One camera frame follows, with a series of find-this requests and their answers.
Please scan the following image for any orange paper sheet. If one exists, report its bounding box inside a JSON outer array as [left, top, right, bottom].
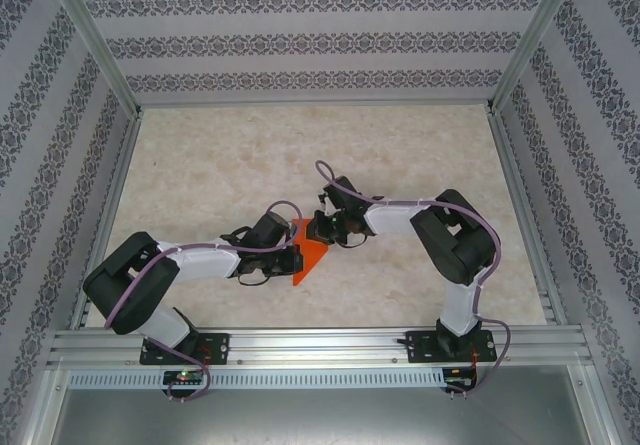
[[291, 218, 331, 288]]

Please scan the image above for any grey sheet metal panel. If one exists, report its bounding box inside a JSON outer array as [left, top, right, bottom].
[[29, 367, 619, 445]]

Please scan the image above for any circuit board with green light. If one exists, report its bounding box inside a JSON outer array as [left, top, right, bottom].
[[162, 370, 205, 385]]

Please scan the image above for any small dark circuit board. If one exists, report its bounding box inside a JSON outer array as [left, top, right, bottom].
[[443, 367, 477, 390]]

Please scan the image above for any aluminium mounting rail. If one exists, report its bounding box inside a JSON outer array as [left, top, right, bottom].
[[47, 328, 595, 367]]

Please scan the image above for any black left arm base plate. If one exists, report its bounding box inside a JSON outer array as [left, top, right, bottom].
[[139, 332, 231, 367]]

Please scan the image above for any slotted grey cable duct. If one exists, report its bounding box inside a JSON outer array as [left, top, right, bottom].
[[66, 368, 447, 391]]

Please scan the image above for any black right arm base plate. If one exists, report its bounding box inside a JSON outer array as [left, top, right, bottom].
[[405, 329, 498, 365]]

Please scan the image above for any aluminium side rail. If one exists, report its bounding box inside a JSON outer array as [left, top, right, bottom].
[[68, 109, 145, 330], [487, 107, 570, 326]]

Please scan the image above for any aluminium frame post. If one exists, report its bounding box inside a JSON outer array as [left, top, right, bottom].
[[486, 0, 586, 116], [42, 0, 145, 116]]

